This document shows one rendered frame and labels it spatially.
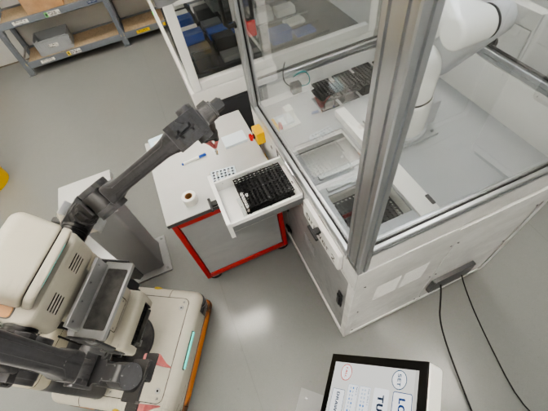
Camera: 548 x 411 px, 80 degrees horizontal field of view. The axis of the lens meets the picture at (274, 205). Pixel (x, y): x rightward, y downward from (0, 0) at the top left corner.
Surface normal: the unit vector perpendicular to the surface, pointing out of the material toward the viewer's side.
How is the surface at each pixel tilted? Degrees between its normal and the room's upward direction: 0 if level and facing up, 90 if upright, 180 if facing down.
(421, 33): 90
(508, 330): 0
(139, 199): 0
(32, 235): 42
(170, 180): 0
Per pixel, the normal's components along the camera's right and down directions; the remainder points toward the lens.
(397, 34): -0.91, 0.38
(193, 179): -0.11, -0.57
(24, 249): 0.58, -0.40
